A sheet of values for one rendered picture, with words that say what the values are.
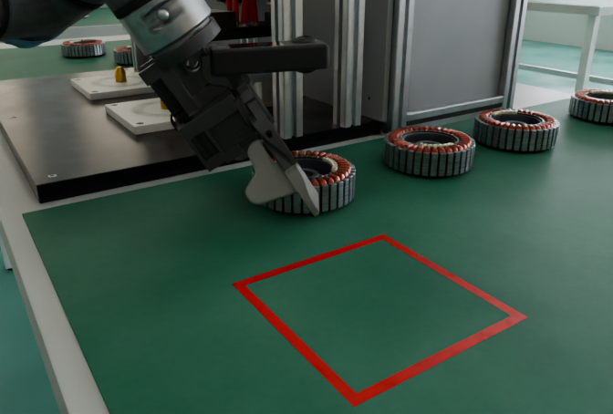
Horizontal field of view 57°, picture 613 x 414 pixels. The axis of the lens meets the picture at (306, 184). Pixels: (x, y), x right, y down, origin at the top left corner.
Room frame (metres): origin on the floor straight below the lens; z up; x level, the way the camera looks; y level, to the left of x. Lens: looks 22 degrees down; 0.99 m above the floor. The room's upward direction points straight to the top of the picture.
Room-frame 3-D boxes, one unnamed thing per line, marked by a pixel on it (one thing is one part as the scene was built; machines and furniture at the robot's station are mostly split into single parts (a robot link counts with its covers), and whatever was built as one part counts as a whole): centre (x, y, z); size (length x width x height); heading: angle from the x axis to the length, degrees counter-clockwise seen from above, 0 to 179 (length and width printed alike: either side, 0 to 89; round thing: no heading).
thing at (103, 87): (1.04, 0.35, 0.78); 0.15 x 0.15 x 0.01; 33
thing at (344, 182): (0.57, 0.00, 0.77); 0.11 x 0.11 x 0.04
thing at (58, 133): (0.95, 0.27, 0.76); 0.64 x 0.47 x 0.02; 33
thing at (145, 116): (0.84, 0.21, 0.78); 0.15 x 0.15 x 0.01; 33
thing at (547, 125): (0.77, -0.30, 0.77); 0.11 x 0.11 x 0.04
